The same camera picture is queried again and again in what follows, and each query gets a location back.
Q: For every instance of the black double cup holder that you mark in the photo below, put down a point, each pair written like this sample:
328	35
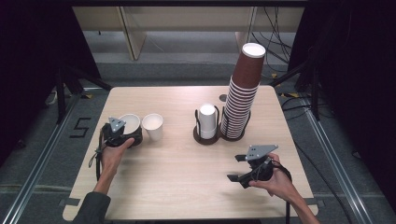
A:
205	142

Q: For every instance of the metal floor rail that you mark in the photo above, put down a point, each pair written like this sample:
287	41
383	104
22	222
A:
40	161
336	161

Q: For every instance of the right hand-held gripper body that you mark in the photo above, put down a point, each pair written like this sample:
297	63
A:
260	151

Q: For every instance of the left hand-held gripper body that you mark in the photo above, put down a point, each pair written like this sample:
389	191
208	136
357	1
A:
115	125

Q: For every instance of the beige wooden shelf unit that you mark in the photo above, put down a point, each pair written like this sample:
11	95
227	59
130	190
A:
186	18

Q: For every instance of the single white paper cup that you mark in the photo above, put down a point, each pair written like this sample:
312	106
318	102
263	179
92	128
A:
153	123

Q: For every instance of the black metal stand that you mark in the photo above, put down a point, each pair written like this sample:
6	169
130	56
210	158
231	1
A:
315	93
60	99

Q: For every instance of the stack of white paper cups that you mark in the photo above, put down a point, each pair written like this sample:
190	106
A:
207	121

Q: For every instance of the person's right hand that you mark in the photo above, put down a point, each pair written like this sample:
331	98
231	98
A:
280	185

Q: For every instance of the round dark table grommet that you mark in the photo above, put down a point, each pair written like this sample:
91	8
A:
223	97

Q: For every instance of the person's left hand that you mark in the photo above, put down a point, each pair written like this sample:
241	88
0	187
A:
112	158

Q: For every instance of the black tape strip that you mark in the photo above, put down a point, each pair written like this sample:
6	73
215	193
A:
314	202
70	202

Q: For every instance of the stack of brown paper cups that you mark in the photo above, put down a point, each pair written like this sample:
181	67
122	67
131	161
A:
244	84

